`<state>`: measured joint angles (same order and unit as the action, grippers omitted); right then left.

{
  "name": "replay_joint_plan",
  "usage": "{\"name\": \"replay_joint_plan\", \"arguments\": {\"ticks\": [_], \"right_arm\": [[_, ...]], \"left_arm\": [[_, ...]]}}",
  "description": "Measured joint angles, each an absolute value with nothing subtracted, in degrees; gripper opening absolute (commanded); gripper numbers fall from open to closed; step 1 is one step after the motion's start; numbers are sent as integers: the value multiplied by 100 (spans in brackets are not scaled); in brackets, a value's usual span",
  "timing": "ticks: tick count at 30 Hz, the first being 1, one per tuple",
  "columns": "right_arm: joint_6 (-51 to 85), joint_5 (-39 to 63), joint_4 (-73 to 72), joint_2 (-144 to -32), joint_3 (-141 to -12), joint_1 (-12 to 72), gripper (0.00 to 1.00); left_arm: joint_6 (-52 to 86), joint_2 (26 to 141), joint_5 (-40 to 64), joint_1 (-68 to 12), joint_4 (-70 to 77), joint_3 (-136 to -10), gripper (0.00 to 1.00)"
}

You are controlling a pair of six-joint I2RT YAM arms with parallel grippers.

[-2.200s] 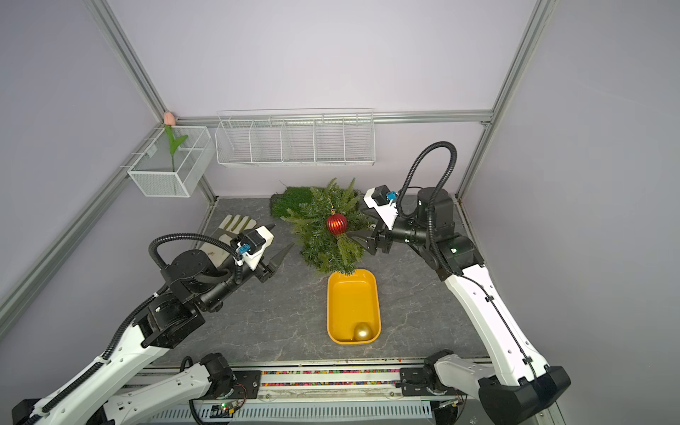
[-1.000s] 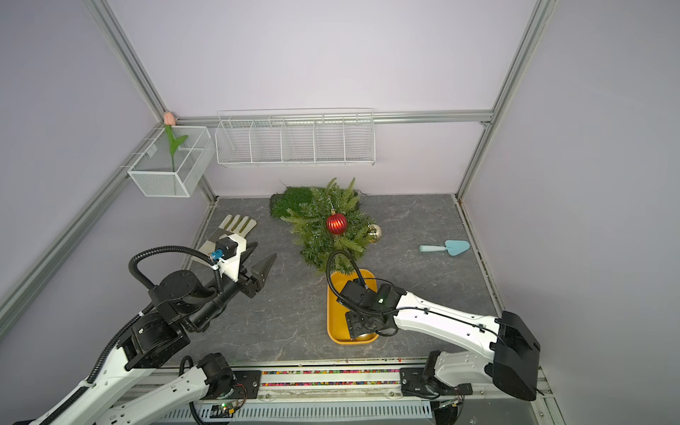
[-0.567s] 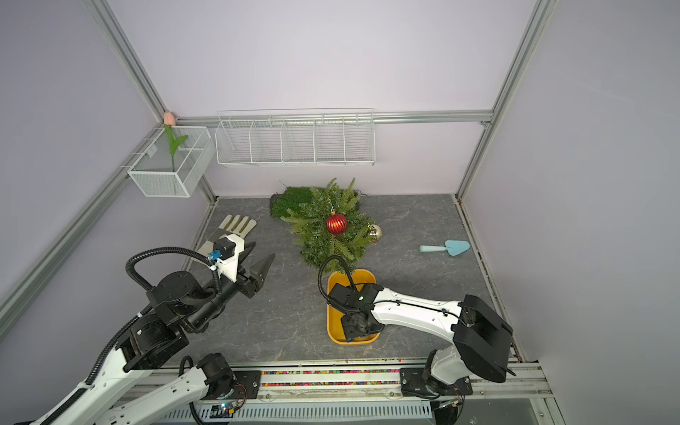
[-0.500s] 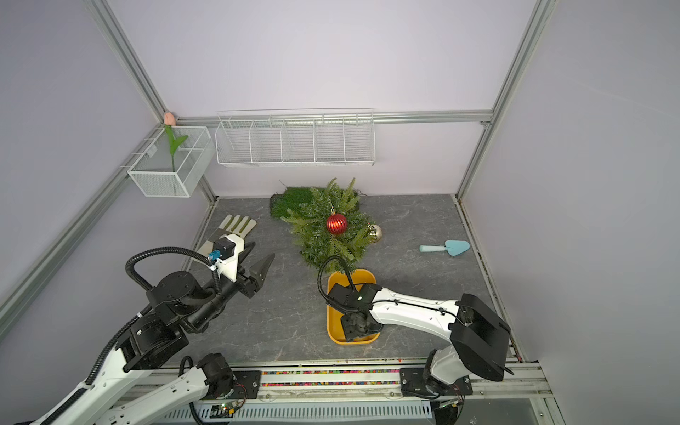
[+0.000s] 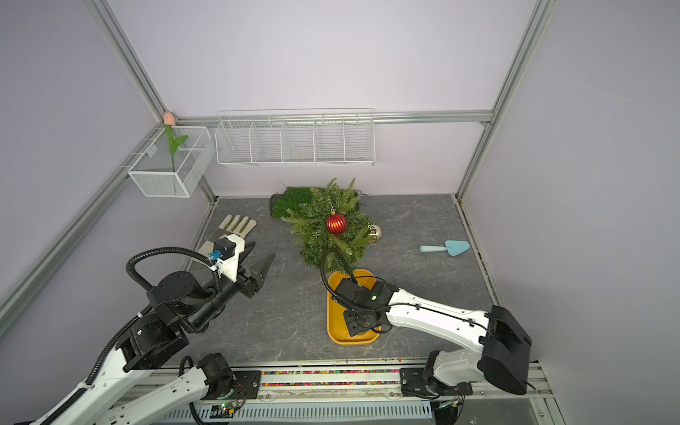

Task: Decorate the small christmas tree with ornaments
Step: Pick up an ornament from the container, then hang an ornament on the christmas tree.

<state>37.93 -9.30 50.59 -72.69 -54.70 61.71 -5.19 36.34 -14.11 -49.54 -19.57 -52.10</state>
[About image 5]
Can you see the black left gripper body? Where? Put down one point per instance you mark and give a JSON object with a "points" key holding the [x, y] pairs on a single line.
{"points": [[245, 284]]}

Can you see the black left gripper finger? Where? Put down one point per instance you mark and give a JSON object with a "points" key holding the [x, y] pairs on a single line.
{"points": [[248, 248], [259, 271]]}

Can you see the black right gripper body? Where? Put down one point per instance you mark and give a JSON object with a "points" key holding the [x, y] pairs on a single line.
{"points": [[351, 321]]}

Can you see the shiny gold ball ornament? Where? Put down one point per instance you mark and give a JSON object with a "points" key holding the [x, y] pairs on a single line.
{"points": [[374, 233]]}

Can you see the red ribbed ball ornament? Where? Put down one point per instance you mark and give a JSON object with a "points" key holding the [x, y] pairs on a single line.
{"points": [[336, 223]]}

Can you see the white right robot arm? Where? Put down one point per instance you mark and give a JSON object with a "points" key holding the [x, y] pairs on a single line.
{"points": [[492, 346]]}

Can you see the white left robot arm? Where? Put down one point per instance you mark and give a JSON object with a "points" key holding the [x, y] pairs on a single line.
{"points": [[178, 306]]}

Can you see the small green christmas tree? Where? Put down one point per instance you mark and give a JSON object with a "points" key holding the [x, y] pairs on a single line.
{"points": [[323, 218]]}

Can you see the yellow plastic tray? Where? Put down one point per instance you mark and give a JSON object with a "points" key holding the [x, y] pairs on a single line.
{"points": [[336, 325]]}

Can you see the beige gardening glove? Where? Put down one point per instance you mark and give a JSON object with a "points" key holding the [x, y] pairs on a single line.
{"points": [[232, 224]]}

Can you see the teal garden trowel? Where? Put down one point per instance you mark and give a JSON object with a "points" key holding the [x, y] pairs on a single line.
{"points": [[452, 247]]}

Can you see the pink artificial tulip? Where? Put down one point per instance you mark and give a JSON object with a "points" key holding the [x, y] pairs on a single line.
{"points": [[174, 143]]}

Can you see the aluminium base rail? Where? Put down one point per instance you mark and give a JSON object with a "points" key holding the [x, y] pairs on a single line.
{"points": [[364, 392]]}

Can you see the small white wire basket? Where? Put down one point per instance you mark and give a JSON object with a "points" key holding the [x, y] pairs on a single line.
{"points": [[152, 172]]}

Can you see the long white wire shelf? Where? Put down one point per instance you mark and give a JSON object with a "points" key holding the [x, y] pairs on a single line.
{"points": [[296, 137]]}

